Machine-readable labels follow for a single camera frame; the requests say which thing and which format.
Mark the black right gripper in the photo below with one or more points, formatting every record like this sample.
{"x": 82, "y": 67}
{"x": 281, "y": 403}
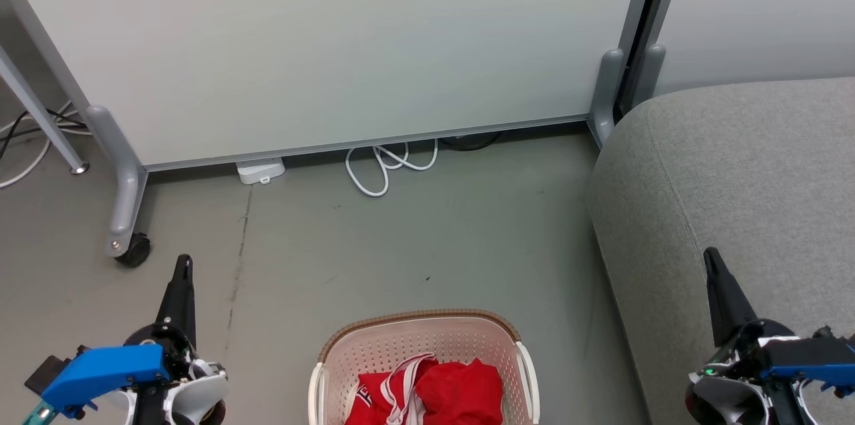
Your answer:
{"x": 751, "y": 345}

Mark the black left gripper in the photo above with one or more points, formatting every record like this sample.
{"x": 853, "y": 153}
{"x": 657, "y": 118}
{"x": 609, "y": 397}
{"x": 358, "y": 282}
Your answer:
{"x": 175, "y": 348}

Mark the red garment with white stripes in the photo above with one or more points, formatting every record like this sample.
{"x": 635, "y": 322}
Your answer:
{"x": 374, "y": 398}

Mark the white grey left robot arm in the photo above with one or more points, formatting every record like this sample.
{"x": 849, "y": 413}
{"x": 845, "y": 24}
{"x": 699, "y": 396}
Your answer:
{"x": 200, "y": 395}

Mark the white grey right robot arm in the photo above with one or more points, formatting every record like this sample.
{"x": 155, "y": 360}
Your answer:
{"x": 728, "y": 398}

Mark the grey fabric sofa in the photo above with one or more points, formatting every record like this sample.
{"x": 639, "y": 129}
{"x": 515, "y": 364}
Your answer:
{"x": 735, "y": 178}

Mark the black caster wheel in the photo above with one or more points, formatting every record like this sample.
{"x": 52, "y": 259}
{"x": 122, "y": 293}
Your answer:
{"x": 137, "y": 251}

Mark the grey partition leg with caster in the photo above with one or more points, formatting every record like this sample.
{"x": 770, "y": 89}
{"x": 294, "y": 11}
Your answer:
{"x": 127, "y": 178}

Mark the white power adapter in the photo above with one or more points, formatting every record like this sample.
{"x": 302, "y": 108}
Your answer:
{"x": 260, "y": 170}

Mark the grey metal table leg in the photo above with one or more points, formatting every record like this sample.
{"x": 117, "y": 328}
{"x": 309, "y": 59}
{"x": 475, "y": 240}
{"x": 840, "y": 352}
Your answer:
{"x": 40, "y": 111}

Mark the cream perforated laundry basket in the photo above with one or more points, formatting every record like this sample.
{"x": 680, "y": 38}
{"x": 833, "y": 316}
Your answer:
{"x": 414, "y": 338}

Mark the short grey partition leg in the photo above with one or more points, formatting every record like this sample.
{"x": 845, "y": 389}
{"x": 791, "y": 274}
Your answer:
{"x": 604, "y": 91}
{"x": 651, "y": 74}

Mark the plain red garment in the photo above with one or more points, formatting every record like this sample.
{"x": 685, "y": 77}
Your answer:
{"x": 464, "y": 391}

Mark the large white partition board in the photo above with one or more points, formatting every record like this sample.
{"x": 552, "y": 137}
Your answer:
{"x": 334, "y": 44}

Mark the left wrist camera blue mount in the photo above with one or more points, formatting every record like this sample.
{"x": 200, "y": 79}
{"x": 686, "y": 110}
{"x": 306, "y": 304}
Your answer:
{"x": 100, "y": 371}

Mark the teal left camera connector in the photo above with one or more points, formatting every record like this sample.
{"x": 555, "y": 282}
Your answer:
{"x": 37, "y": 415}

